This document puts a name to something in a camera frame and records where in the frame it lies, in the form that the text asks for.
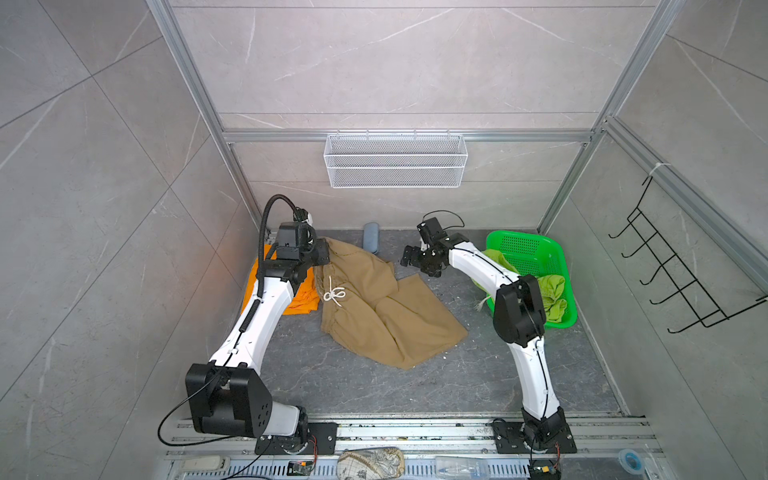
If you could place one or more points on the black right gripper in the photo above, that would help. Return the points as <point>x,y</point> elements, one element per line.
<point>415,251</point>

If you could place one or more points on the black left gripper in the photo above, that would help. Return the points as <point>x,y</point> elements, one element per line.
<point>317,245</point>

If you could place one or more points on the orange shorts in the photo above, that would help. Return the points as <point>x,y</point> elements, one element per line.
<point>305,301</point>

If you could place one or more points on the khaki brown shorts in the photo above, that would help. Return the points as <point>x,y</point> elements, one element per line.
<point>368,311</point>

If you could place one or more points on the lime green shorts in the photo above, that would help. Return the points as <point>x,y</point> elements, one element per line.
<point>552,288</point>

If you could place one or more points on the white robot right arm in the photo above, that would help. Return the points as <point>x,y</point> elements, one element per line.
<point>518,319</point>

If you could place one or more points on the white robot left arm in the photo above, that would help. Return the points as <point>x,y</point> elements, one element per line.
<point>226,395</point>

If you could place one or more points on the grey oval case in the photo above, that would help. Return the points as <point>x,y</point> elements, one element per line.
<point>371,238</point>

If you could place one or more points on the green plastic basket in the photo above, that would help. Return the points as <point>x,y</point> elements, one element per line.
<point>535,254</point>

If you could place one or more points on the patterned pouch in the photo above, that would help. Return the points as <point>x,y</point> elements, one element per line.
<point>371,464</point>

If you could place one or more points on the small circuit board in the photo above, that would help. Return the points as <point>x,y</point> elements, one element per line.
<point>300,468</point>

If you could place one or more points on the white power adapter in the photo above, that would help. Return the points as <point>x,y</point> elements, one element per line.
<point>208,463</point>

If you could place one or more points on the blue tape roll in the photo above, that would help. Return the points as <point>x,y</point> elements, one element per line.
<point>631,462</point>

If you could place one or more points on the white wire mesh basket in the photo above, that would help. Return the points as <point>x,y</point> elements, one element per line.
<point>415,160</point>

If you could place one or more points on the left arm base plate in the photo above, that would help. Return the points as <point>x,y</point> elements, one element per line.
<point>308,439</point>

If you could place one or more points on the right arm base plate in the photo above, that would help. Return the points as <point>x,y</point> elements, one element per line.
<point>513,437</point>

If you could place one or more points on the black wire hook rack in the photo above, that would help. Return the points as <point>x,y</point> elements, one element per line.
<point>685,283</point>

